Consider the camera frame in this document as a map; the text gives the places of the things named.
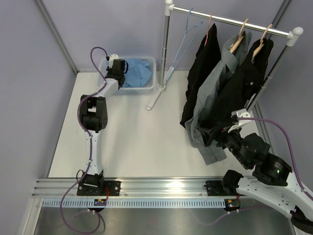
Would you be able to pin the aluminium mounting rail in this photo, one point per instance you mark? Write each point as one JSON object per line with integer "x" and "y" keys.
{"x": 131, "y": 187}

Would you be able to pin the grey shirt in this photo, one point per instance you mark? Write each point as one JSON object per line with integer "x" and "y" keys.
{"x": 207, "y": 95}

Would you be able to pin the black shirt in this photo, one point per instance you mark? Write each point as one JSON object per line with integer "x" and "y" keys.
{"x": 240, "y": 87}
{"x": 207, "y": 57}

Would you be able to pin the wooden hanger with grey shirt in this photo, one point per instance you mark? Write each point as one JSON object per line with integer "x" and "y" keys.
{"x": 240, "y": 37}

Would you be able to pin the blue wire hanger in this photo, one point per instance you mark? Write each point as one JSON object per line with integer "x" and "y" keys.
{"x": 184, "y": 45}

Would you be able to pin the white plastic basket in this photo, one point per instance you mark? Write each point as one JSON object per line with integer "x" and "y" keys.
{"x": 149, "y": 86}

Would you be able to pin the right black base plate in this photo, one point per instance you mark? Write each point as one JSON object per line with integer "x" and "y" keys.
{"x": 215, "y": 188}

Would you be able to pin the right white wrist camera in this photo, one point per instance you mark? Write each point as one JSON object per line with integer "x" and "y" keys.
{"x": 240, "y": 118}

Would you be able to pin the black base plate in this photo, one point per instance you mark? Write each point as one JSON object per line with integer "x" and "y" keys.
{"x": 112, "y": 188}
{"x": 215, "y": 188}

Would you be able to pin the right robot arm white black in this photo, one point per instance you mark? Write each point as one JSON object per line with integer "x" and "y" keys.
{"x": 277, "y": 184}

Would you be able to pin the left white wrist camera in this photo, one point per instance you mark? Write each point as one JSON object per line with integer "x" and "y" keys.
{"x": 110, "y": 59}

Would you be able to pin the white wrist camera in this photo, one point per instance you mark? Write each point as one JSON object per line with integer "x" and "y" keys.
{"x": 240, "y": 118}
{"x": 110, "y": 59}

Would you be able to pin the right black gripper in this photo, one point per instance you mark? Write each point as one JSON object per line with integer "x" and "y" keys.
{"x": 224, "y": 133}

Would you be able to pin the white slotted cable duct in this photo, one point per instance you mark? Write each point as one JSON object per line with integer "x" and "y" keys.
{"x": 133, "y": 203}

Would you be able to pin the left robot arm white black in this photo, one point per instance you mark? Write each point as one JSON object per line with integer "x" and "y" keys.
{"x": 93, "y": 118}

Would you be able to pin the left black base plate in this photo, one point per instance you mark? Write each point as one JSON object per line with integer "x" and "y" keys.
{"x": 112, "y": 188}

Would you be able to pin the metal clothes rack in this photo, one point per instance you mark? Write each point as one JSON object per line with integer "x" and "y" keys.
{"x": 291, "y": 37}

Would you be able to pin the pink wire hanger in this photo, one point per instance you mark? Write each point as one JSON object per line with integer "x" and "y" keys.
{"x": 208, "y": 28}

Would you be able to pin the wooden hanger with black shirt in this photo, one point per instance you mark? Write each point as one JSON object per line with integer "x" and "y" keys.
{"x": 258, "y": 49}

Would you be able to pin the black shirt on wooden hanger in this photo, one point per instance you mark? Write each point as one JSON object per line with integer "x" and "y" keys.
{"x": 240, "y": 87}

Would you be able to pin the light blue shirt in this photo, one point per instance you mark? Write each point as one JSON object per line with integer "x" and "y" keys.
{"x": 138, "y": 73}

